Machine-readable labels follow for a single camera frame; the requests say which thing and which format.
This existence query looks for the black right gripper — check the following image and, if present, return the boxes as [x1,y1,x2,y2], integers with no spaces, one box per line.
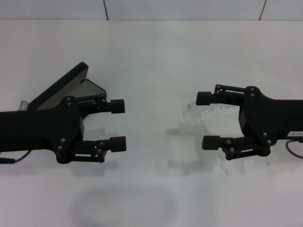
[196,84,303,161]

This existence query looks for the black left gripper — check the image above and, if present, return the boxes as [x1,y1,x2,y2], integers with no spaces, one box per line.
[0,96,85,164]

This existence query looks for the clear white glasses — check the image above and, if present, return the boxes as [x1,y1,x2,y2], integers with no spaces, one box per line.
[187,101,273,176]

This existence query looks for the black glasses case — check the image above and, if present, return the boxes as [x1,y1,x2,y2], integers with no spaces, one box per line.
[27,61,107,112]

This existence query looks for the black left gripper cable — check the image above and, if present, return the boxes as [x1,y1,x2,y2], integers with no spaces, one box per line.
[0,151,31,164]

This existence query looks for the dark right gripper cable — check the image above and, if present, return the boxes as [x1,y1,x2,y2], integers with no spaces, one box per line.
[285,140,303,159]

